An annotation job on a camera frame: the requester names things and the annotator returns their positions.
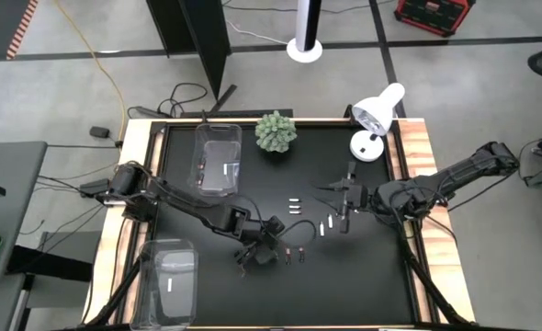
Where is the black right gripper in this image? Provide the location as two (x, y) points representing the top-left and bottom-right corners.
(313, 160), (373, 234)

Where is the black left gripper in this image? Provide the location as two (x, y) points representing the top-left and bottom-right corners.
(234, 232), (282, 278)

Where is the clear plastic bin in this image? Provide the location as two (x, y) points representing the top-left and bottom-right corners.
(130, 237), (199, 331)
(188, 122), (243, 198)

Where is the green artificial potted plant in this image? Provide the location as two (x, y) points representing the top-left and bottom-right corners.
(254, 109), (299, 154)

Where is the white desk lamp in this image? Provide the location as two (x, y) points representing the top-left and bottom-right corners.
(348, 82), (406, 163)

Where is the black long bar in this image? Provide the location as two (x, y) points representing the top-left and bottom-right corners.
(178, 108), (294, 120)

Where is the white round-base floor stand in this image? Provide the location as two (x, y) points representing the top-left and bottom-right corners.
(286, 0), (323, 64)

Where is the black desk foot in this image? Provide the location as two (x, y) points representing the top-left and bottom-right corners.
(6, 229), (94, 284)

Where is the red black crate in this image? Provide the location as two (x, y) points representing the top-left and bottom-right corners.
(393, 0), (477, 38)

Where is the black standing partition panel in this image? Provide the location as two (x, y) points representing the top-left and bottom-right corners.
(145, 0), (238, 114)

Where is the grey desk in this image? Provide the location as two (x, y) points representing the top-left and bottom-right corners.
(0, 141), (49, 282)

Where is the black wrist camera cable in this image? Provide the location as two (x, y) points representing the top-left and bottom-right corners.
(277, 219), (318, 241)

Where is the wooden black table frame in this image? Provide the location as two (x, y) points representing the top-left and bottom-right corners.
(83, 118), (477, 331)

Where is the black diagonal frame strut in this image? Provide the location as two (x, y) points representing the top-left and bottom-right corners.
(86, 259), (142, 327)
(397, 224), (468, 325)

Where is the white floor cable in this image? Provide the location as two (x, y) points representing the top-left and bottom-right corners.
(224, 17), (290, 47)

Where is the black floor cable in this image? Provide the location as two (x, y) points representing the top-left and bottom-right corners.
(127, 82), (209, 120)

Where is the yellow floor cable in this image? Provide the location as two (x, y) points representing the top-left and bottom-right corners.
(52, 0), (129, 142)

